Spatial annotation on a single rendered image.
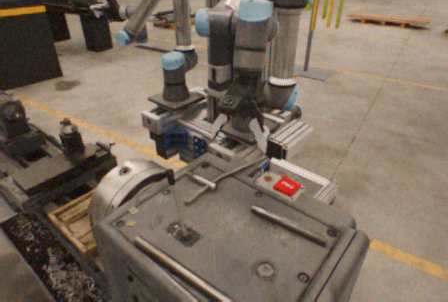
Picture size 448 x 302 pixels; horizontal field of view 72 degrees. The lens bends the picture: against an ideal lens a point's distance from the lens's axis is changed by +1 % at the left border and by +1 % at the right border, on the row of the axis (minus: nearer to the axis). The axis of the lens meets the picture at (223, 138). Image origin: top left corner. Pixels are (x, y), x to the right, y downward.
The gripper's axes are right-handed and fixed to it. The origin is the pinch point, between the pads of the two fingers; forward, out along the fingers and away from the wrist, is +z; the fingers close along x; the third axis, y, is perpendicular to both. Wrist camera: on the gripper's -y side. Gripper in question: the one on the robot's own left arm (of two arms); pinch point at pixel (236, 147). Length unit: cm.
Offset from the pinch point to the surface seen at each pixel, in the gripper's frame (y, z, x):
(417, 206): 215, 101, -73
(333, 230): 3.4, 15.9, -27.1
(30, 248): 0, 86, 110
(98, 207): -12.6, 26.8, 39.1
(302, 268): -10.5, 18.8, -23.8
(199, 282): -25.8, 19.4, -7.1
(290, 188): 11.3, 12.6, -13.0
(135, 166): 0.5, 16.7, 36.3
